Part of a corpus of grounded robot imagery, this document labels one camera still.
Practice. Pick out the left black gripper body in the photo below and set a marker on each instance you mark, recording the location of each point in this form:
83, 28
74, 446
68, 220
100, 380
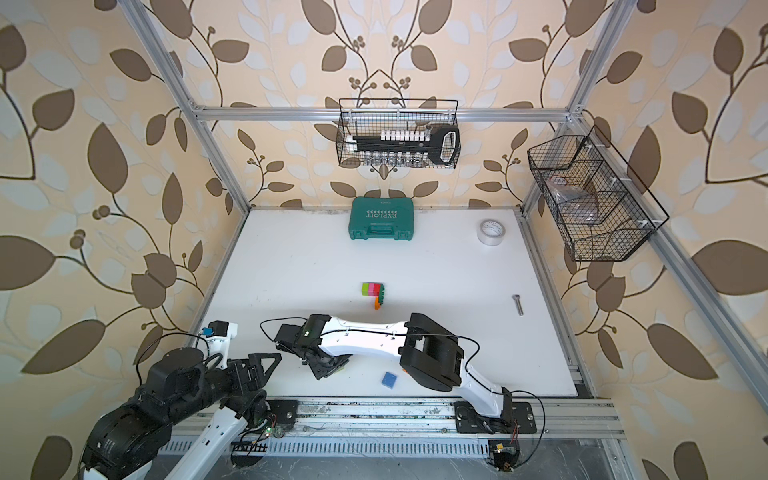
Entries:
237, 384

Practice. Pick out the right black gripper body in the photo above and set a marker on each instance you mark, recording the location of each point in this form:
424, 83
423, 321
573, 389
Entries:
327, 366

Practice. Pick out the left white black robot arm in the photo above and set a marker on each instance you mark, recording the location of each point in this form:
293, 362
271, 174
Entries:
124, 443

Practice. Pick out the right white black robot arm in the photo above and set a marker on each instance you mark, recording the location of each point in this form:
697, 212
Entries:
428, 352

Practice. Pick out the blue lego brick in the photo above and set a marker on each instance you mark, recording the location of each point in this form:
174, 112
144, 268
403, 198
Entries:
389, 380

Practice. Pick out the green plastic tool case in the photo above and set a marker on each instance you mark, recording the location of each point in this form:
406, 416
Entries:
381, 218

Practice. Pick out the clear tape roll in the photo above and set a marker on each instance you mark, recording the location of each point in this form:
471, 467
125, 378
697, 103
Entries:
491, 232

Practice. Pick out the silver bolt on table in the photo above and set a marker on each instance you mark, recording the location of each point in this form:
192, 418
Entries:
518, 303

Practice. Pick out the black white tool in basket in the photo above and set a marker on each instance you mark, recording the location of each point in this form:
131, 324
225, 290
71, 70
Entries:
436, 145

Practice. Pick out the plastic bag in basket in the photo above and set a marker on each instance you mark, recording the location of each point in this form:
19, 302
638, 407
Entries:
575, 205

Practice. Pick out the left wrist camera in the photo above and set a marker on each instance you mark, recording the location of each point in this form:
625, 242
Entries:
218, 336

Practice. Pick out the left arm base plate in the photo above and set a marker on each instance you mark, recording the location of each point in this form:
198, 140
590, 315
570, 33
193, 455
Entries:
274, 417

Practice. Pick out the black wire basket back wall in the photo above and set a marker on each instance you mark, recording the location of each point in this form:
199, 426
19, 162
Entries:
371, 115

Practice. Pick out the black wire basket wall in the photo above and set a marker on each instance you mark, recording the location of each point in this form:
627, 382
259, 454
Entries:
371, 115
601, 207

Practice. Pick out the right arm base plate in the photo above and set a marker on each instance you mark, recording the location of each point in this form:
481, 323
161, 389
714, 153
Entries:
517, 416

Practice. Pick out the black wire basket right wall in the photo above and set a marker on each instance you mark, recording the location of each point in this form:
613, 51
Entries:
601, 207

